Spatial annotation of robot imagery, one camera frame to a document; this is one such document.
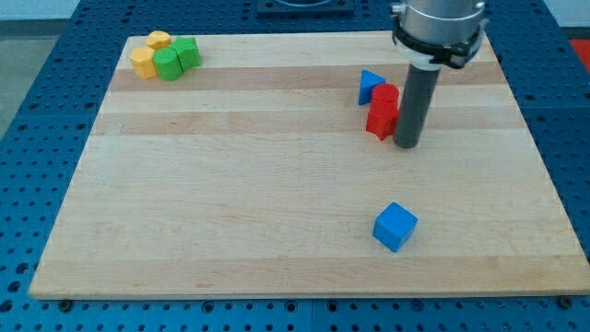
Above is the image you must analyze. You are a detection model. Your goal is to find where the red star block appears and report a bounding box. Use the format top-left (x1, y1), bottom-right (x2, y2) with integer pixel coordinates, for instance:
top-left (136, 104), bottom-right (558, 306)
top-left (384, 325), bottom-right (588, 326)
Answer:
top-left (365, 104), bottom-right (399, 141)

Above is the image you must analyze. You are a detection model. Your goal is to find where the blue triangle block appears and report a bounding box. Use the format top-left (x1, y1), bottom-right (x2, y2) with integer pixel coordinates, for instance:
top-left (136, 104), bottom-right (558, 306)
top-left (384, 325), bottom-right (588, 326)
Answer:
top-left (358, 69), bottom-right (386, 106)

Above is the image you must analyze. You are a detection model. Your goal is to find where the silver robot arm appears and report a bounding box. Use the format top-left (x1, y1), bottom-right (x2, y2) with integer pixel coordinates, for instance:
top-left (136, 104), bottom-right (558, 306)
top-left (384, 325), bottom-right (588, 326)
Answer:
top-left (390, 0), bottom-right (487, 71)

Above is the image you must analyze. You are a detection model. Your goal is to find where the blue cube block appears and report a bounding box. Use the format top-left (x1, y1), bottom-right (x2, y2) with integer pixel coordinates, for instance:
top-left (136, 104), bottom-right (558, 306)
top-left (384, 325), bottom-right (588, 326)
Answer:
top-left (372, 202), bottom-right (419, 253)

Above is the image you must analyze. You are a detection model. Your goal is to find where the green star block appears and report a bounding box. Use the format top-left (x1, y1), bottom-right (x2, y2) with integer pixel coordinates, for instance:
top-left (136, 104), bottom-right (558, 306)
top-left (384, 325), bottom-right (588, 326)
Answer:
top-left (170, 37), bottom-right (201, 72)

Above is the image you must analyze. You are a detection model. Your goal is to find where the yellow hexagon block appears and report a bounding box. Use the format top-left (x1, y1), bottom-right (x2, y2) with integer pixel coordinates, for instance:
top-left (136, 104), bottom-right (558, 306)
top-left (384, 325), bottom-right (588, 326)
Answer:
top-left (146, 30), bottom-right (171, 51)
top-left (129, 46), bottom-right (158, 79)

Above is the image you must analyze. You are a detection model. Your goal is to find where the yellow hexagon block rear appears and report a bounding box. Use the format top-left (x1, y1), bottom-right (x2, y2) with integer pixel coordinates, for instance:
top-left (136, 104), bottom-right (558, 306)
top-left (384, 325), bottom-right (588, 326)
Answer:
top-left (146, 30), bottom-right (171, 51)

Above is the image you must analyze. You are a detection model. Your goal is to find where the red cylinder block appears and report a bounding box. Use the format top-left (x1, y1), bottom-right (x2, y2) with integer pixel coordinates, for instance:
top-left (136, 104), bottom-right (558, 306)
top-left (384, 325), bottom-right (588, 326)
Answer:
top-left (370, 83), bottom-right (400, 113)

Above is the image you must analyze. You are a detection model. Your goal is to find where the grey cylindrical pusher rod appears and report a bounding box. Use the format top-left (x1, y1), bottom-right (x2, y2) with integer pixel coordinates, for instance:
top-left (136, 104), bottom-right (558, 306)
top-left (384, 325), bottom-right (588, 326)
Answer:
top-left (394, 65), bottom-right (440, 148)

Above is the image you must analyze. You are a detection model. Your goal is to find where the yellow hexagon block front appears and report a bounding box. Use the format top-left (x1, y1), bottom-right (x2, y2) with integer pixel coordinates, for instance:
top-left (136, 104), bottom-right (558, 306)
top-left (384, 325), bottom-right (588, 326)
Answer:
top-left (129, 46), bottom-right (158, 79)

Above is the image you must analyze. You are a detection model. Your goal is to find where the green cylinder block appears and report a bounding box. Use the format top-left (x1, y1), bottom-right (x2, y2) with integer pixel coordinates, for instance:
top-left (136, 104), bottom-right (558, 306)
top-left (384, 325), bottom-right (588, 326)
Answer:
top-left (153, 48), bottom-right (183, 81)

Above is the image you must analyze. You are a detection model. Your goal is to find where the light wooden board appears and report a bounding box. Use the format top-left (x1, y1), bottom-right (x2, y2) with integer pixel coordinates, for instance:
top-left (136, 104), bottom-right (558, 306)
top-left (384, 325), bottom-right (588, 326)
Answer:
top-left (29, 31), bottom-right (589, 300)

